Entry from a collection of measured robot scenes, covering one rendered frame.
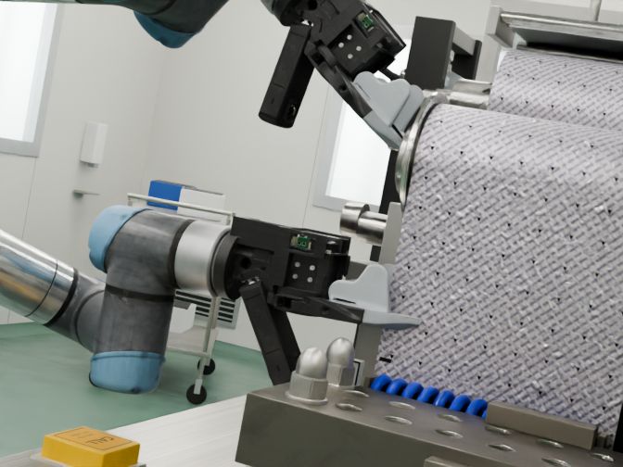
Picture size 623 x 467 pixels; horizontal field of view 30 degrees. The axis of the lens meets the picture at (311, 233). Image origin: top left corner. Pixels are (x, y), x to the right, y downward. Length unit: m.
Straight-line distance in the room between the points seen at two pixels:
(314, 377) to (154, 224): 0.31
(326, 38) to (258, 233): 0.22
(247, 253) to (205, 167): 6.31
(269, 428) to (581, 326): 0.31
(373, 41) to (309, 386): 0.40
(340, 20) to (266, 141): 6.10
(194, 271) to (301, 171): 6.03
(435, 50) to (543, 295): 0.49
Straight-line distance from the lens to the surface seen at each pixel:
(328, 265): 1.13
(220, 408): 1.52
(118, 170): 7.44
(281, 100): 1.25
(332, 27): 1.23
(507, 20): 1.44
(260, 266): 1.17
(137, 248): 1.21
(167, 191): 6.13
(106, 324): 1.24
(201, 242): 1.18
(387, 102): 1.20
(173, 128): 7.61
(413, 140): 1.13
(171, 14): 1.28
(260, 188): 7.31
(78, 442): 1.16
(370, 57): 1.22
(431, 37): 1.50
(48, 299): 1.32
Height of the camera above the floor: 1.22
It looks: 3 degrees down
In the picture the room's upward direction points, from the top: 11 degrees clockwise
